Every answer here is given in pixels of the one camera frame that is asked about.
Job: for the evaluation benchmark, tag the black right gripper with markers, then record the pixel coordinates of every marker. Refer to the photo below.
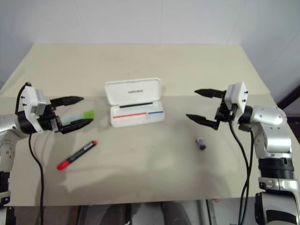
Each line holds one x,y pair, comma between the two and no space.
223,114

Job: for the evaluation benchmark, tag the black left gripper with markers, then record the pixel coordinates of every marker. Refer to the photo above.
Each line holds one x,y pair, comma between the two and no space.
47,120

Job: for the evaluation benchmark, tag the green capped glue stick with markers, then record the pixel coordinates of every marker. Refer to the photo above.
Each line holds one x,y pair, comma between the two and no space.
89,114

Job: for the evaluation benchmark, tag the small dark purple eraser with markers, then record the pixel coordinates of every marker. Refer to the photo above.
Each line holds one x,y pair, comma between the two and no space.
201,144

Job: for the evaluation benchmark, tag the red and black marker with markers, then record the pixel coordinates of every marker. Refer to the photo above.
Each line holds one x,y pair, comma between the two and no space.
77,154

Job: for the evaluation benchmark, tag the white plastic pencil case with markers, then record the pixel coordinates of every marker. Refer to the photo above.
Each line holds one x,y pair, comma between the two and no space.
133,91

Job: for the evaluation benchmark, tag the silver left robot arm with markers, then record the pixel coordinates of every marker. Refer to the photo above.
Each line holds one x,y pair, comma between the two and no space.
5,122

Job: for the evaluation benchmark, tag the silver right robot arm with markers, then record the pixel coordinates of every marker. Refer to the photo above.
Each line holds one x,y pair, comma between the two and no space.
269,117

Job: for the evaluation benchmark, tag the grey metal table leg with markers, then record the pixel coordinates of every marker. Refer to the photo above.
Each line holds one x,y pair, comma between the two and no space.
203,212

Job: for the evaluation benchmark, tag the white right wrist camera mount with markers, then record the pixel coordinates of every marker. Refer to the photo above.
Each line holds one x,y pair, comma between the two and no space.
241,93

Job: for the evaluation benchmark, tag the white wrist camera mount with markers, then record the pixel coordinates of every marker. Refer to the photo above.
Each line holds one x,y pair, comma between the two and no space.
241,93
29,98

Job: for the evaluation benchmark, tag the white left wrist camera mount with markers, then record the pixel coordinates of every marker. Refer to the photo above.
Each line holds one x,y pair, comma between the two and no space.
29,98

